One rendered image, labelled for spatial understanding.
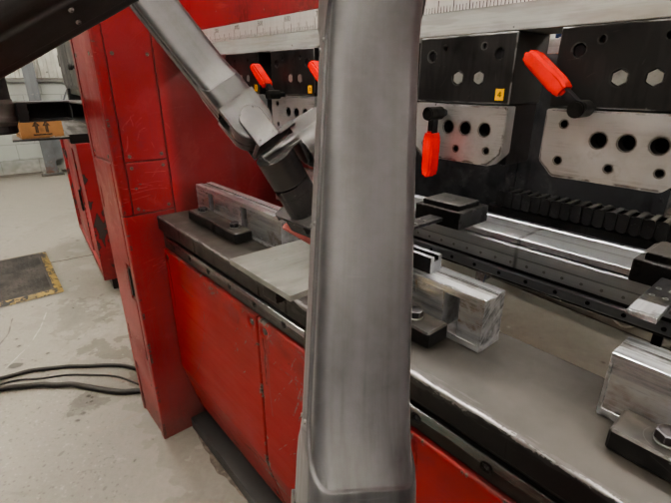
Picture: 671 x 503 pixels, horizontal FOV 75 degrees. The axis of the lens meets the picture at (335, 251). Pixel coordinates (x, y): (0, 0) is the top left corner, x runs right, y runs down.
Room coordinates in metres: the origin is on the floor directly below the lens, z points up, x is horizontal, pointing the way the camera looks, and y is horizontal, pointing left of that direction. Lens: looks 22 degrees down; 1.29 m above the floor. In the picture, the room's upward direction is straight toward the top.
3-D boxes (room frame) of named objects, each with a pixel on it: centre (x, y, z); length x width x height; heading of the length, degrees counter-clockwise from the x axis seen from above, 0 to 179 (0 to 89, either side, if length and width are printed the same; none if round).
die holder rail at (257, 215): (1.22, 0.27, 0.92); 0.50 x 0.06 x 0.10; 40
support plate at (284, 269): (0.70, 0.02, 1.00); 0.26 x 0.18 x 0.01; 130
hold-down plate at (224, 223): (1.22, 0.34, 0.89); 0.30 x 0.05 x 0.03; 40
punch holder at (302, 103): (0.97, 0.06, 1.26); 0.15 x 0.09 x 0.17; 40
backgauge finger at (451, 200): (0.91, -0.21, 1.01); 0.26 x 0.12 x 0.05; 130
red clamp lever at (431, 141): (0.64, -0.14, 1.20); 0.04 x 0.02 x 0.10; 130
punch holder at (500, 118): (0.67, -0.20, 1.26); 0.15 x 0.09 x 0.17; 40
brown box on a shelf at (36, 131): (2.49, 1.64, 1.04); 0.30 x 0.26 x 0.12; 35
